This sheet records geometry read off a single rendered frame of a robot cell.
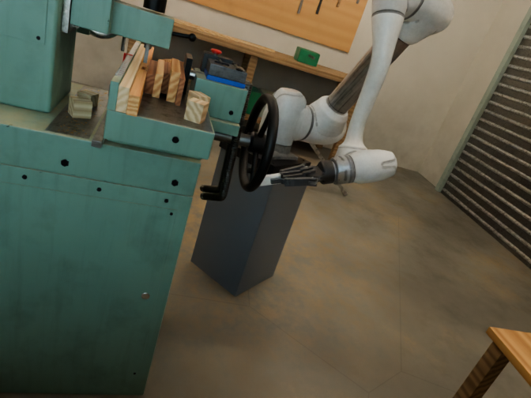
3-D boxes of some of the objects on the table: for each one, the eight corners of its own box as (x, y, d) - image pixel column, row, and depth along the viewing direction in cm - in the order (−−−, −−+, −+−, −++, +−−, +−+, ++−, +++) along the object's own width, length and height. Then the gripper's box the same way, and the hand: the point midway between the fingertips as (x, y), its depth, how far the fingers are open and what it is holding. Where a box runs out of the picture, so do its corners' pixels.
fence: (114, 110, 76) (118, 82, 74) (106, 109, 75) (110, 80, 73) (138, 59, 128) (141, 42, 125) (133, 58, 127) (135, 40, 125)
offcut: (189, 115, 88) (193, 97, 86) (205, 121, 88) (209, 102, 86) (183, 118, 85) (187, 99, 83) (199, 124, 84) (204, 105, 83)
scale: (122, 76, 78) (122, 76, 78) (114, 75, 78) (114, 74, 77) (139, 43, 121) (139, 43, 121) (135, 42, 121) (135, 42, 121)
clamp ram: (208, 100, 104) (216, 65, 100) (179, 93, 101) (186, 58, 98) (205, 92, 112) (213, 60, 108) (178, 85, 109) (186, 52, 106)
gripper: (325, 152, 130) (254, 161, 127) (340, 168, 119) (261, 178, 115) (325, 173, 134) (255, 182, 130) (339, 190, 123) (263, 201, 119)
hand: (269, 179), depth 123 cm, fingers closed
